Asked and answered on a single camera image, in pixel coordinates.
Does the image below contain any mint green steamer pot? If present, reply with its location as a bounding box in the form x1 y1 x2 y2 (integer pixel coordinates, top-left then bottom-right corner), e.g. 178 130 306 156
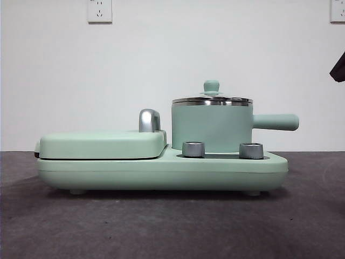
171 97 300 152

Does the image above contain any white wall socket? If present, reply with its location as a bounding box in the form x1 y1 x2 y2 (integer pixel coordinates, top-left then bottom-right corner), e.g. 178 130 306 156
87 0 113 24
330 0 345 23

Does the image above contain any silver control knob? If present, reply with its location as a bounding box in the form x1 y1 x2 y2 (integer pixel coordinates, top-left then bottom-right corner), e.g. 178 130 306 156
182 141 205 158
238 142 264 159

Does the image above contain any chrome griddle cover handle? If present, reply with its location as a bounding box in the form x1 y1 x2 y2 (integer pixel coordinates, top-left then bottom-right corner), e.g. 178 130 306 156
138 108 162 133

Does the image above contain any glass lid with green knob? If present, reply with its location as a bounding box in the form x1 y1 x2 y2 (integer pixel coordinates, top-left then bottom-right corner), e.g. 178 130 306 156
171 79 253 105

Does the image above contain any mint green breakfast machine base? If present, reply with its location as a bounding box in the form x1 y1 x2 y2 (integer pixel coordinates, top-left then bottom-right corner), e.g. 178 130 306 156
36 142 289 196

